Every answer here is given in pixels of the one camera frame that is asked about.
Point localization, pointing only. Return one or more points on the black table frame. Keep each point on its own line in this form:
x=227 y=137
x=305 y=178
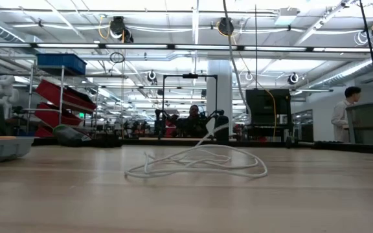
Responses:
x=108 y=142

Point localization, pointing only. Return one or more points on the long light bar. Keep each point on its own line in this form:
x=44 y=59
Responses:
x=141 y=47

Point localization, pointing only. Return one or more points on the white ceiling box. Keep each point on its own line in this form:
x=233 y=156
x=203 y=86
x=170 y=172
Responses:
x=286 y=16

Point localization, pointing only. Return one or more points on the black monitor on cart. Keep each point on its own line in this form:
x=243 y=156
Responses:
x=267 y=102

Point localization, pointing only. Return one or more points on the blue plastic bin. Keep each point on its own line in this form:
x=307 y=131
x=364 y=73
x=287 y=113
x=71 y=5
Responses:
x=61 y=63

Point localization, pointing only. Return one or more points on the distant black gantry frame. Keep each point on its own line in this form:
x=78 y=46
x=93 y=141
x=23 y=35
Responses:
x=189 y=76

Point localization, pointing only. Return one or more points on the white square column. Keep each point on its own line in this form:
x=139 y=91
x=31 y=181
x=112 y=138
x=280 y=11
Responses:
x=219 y=87

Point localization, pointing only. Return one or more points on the grey mesh office chair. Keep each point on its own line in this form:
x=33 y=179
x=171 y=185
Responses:
x=368 y=123

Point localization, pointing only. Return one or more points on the grey tool case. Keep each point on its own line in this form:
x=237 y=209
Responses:
x=2 y=150

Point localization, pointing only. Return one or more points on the seated person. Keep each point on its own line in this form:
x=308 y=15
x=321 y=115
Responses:
x=193 y=124

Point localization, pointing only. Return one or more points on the thin black vertical pole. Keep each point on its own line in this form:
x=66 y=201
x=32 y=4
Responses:
x=255 y=48

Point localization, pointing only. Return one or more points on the red plastic bin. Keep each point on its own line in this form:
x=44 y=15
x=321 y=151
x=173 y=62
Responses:
x=53 y=116
x=43 y=132
x=61 y=95

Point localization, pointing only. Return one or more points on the black stand base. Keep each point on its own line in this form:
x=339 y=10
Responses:
x=222 y=134

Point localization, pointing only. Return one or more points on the metal shelf rack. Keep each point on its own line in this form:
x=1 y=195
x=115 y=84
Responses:
x=61 y=84

